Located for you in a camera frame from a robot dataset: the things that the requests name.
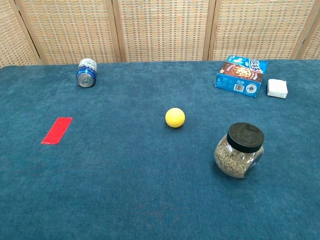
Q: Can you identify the red rectangular block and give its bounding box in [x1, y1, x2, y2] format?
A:
[40, 116, 74, 145]

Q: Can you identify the yellow ball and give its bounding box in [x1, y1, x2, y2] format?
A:
[164, 107, 186, 129]

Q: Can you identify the blue cookie box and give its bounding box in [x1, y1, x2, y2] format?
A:
[213, 55, 269, 99]

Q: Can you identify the woven screen panel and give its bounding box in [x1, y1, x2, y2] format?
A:
[14, 0, 126, 65]
[291, 0, 320, 61]
[0, 0, 41, 69]
[202, 0, 318, 62]
[104, 0, 217, 63]

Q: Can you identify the white tissue pack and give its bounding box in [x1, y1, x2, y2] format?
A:
[266, 78, 289, 99]

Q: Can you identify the blue and silver drink can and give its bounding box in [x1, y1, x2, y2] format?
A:
[75, 57, 98, 88]

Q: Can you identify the blue felt table cover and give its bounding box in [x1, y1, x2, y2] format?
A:
[0, 59, 320, 240]

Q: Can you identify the glass jar with black lid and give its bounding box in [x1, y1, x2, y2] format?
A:
[214, 122, 265, 179]

